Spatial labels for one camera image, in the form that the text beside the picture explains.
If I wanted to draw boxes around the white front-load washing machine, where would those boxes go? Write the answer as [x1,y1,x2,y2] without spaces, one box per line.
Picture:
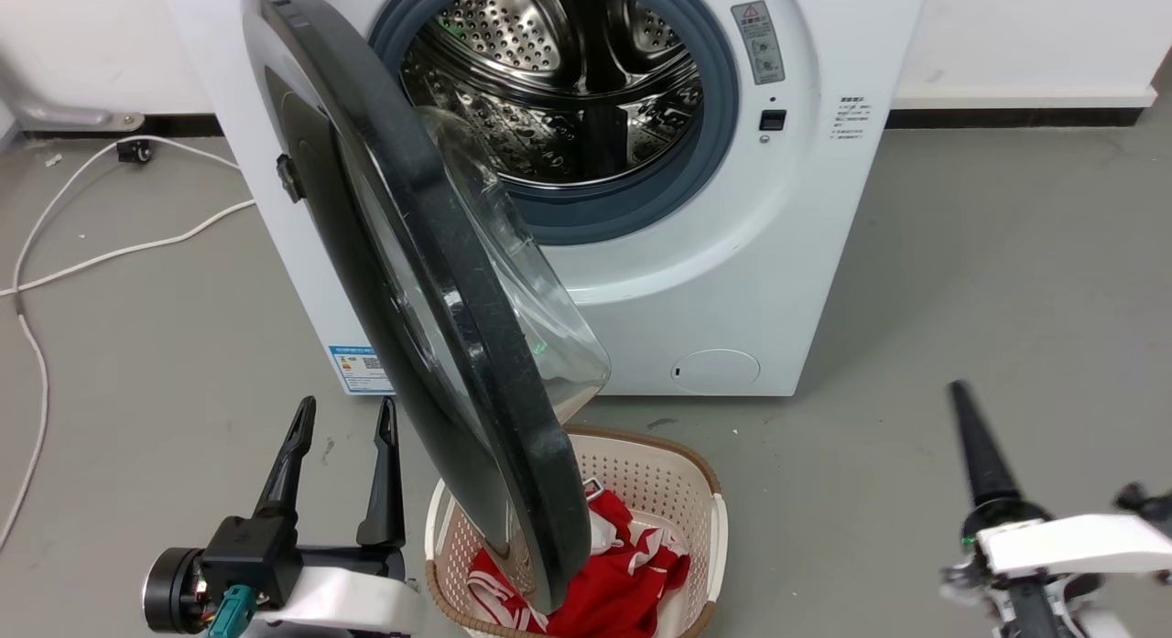
[157,0,930,399]

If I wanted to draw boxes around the teal cable connector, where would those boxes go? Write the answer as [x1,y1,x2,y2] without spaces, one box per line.
[207,584,259,638]

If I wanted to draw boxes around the red and white garment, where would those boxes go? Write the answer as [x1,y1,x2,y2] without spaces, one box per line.
[467,490,692,638]

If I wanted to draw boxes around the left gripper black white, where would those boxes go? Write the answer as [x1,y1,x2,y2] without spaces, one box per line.
[142,396,424,636]

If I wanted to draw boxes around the round white filter cover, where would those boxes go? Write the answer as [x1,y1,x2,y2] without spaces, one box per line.
[671,348,762,395]

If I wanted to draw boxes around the cream plastic laundry basket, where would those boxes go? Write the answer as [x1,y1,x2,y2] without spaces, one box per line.
[424,425,730,638]

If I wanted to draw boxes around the long white cable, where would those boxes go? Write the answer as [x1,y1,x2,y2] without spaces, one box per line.
[0,135,244,552]

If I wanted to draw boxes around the blue energy label sticker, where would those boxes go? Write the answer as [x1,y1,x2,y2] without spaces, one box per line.
[328,346,396,395]

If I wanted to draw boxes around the dark grey round washer door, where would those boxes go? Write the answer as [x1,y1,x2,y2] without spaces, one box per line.
[240,0,613,616]

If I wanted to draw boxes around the stainless steel washer drum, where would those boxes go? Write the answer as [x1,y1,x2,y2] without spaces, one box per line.
[400,0,706,189]

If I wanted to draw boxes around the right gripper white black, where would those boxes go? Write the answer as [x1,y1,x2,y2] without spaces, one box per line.
[941,380,1172,586]

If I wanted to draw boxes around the grey rubber door gasket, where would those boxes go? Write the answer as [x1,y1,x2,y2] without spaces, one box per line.
[368,0,741,247]

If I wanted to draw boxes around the grey warning sticker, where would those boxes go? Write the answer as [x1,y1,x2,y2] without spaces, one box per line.
[730,0,787,86]

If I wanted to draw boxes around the grey wall pipe bracket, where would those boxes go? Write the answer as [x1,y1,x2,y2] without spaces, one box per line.
[0,57,146,134]

